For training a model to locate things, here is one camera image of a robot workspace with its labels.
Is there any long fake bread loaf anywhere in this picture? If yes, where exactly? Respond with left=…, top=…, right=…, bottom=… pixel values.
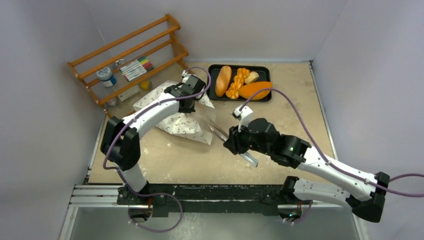
left=215, top=65, right=232, bottom=97

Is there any braided fake bread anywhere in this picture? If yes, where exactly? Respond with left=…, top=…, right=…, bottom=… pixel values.
left=225, top=68, right=251, bottom=100

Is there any patterned white paper bag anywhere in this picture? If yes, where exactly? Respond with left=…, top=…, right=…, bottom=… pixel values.
left=133, top=80, right=216, bottom=145

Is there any round fake bread roll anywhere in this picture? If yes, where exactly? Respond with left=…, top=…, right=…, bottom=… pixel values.
left=238, top=81, right=273, bottom=100

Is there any seeded fake bread bun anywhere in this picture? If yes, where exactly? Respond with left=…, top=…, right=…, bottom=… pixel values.
left=244, top=71, right=259, bottom=85

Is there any black plastic tray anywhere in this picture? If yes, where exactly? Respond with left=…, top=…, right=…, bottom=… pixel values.
left=206, top=64, right=271, bottom=102

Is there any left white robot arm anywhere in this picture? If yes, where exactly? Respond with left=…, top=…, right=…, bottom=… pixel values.
left=100, top=74, right=211, bottom=205

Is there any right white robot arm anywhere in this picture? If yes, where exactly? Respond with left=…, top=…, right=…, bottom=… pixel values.
left=223, top=118, right=390, bottom=223

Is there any yellow grey eraser block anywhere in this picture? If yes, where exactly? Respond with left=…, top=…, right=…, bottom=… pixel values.
left=140, top=80, right=153, bottom=91

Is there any orange wooden rack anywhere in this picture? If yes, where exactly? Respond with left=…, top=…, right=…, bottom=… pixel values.
left=66, top=13, right=189, bottom=118

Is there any pack of coloured markers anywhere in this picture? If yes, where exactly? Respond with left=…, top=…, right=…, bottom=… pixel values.
left=119, top=56, right=155, bottom=82

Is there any small white box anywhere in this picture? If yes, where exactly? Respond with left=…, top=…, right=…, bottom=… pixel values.
left=117, top=85, right=140, bottom=102

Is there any blue lid jar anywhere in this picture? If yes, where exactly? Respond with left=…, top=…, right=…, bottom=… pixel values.
left=96, top=66, right=117, bottom=88

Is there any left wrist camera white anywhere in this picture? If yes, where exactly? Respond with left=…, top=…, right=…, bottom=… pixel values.
left=181, top=70, right=196, bottom=83

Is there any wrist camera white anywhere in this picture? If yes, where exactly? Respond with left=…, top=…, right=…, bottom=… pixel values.
left=232, top=105, right=253, bottom=132
left=181, top=70, right=196, bottom=83

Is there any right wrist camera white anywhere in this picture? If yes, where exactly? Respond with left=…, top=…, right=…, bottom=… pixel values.
left=232, top=105, right=253, bottom=132

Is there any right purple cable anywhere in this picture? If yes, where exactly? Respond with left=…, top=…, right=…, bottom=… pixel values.
left=236, top=88, right=424, bottom=199

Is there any purple cable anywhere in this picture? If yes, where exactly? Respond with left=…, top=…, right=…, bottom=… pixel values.
left=236, top=88, right=424, bottom=199
left=101, top=66, right=213, bottom=199

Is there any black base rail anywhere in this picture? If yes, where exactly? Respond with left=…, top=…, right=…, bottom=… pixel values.
left=116, top=174, right=314, bottom=218

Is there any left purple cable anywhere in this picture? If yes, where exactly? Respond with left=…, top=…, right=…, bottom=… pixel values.
left=101, top=66, right=213, bottom=199

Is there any aluminium frame rail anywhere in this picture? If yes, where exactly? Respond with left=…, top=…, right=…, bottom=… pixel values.
left=70, top=182, right=349, bottom=208

